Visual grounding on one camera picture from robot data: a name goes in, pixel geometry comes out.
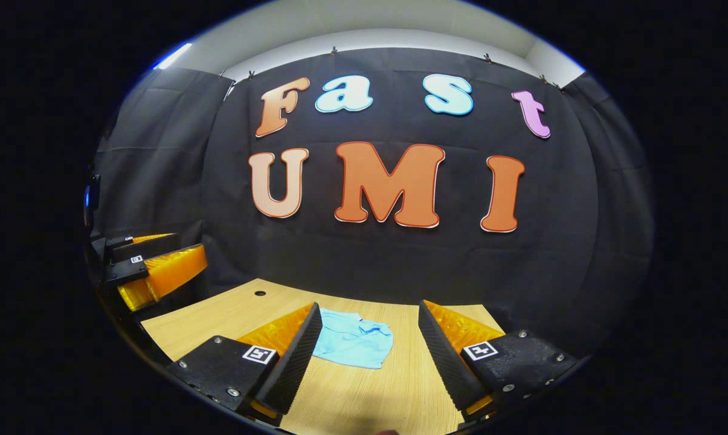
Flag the light blue T-shirt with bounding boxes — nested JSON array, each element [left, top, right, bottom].
[[312, 308, 395, 370]]

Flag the ceiling light strip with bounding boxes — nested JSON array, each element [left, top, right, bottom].
[[154, 42, 193, 70]]

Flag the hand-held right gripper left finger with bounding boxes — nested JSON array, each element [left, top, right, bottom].
[[167, 302, 323, 424]]

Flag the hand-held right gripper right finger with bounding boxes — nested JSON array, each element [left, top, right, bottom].
[[418, 300, 582, 424]]

